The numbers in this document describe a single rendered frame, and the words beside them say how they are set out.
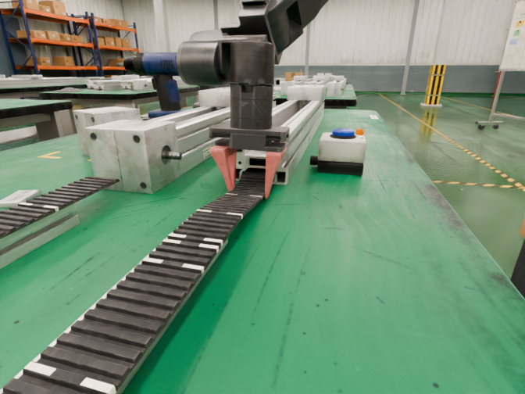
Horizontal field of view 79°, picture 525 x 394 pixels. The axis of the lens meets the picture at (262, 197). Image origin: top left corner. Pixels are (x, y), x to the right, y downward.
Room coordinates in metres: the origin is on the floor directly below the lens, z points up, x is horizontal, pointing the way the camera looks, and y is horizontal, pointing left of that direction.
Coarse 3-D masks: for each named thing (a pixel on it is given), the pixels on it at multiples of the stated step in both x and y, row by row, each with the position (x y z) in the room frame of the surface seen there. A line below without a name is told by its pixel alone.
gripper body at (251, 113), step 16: (240, 96) 0.42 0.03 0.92; (256, 96) 0.42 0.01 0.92; (272, 96) 0.44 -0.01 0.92; (240, 112) 0.42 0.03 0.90; (256, 112) 0.41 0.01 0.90; (272, 112) 0.44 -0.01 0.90; (224, 128) 0.41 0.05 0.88; (240, 128) 0.42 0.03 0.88; (256, 128) 0.41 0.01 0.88; (272, 128) 0.43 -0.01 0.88; (288, 128) 0.44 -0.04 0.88
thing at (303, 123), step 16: (288, 112) 0.91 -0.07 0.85; (304, 112) 0.74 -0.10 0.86; (320, 112) 1.10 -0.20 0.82; (304, 128) 0.67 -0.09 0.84; (288, 144) 0.53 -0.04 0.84; (304, 144) 0.68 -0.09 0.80; (240, 160) 0.51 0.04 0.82; (256, 160) 0.53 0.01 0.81; (288, 160) 0.49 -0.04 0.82; (240, 176) 0.51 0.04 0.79; (288, 176) 0.49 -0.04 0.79
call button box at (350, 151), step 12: (324, 132) 0.63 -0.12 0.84; (324, 144) 0.55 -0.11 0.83; (336, 144) 0.55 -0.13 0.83; (348, 144) 0.54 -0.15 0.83; (360, 144) 0.54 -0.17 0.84; (312, 156) 0.59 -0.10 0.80; (324, 156) 0.55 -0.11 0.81; (336, 156) 0.55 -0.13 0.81; (348, 156) 0.54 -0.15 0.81; (360, 156) 0.54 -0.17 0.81; (324, 168) 0.55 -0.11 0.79; (336, 168) 0.55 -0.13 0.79; (348, 168) 0.54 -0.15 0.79; (360, 168) 0.54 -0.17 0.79
